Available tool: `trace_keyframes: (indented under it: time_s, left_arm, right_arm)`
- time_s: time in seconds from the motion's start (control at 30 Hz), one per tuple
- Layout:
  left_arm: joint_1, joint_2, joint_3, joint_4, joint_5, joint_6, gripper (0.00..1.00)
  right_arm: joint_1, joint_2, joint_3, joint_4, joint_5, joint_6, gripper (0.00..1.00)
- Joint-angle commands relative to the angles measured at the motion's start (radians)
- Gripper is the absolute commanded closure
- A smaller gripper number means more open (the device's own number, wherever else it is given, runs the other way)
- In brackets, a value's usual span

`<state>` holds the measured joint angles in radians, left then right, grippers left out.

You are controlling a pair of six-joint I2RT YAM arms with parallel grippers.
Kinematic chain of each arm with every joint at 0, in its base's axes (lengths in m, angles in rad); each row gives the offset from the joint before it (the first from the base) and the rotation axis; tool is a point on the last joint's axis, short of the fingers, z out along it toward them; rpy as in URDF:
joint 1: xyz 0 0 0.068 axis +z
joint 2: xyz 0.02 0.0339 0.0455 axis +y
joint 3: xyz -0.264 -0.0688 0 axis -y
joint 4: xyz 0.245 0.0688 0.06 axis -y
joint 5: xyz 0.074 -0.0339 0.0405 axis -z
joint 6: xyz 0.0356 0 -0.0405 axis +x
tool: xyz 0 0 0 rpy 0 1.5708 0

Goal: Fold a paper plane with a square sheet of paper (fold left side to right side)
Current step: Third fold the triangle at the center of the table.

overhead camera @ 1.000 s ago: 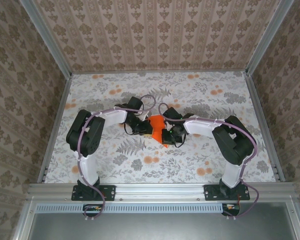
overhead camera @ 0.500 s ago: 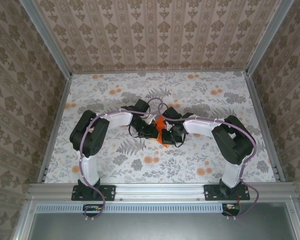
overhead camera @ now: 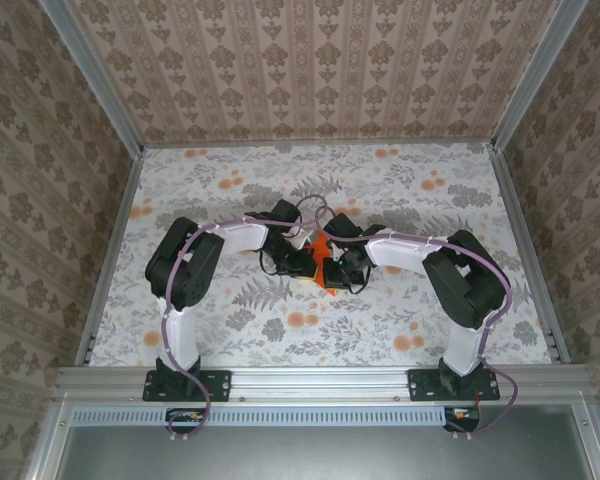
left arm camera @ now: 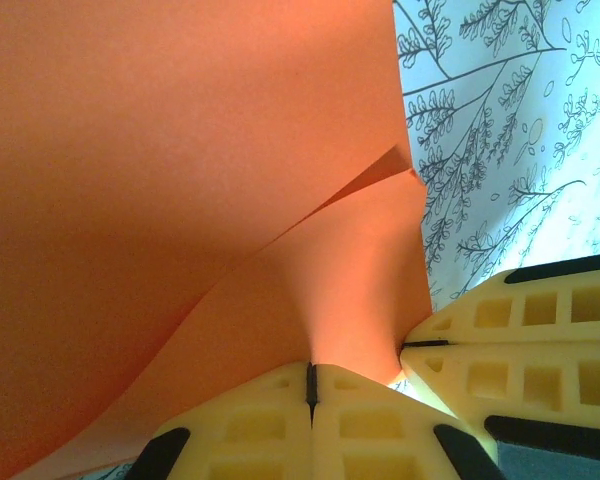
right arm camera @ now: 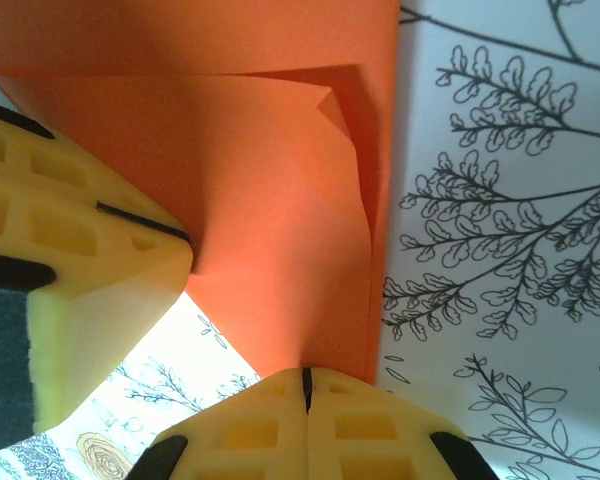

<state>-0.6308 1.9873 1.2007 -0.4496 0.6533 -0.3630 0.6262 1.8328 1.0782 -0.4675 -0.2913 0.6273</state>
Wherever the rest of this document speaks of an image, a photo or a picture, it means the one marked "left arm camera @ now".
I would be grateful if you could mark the orange square paper sheet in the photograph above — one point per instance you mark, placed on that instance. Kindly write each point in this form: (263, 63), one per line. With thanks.
(180, 175)

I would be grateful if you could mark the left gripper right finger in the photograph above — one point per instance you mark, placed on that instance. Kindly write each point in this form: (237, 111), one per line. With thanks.
(380, 440)

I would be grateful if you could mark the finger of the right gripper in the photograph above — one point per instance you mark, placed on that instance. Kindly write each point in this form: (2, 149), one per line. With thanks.
(520, 385)
(540, 310)

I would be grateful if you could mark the floral patterned table cover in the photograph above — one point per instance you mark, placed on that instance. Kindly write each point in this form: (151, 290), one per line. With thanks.
(530, 125)

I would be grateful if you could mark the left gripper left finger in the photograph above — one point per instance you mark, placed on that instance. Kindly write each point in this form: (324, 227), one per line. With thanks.
(250, 440)

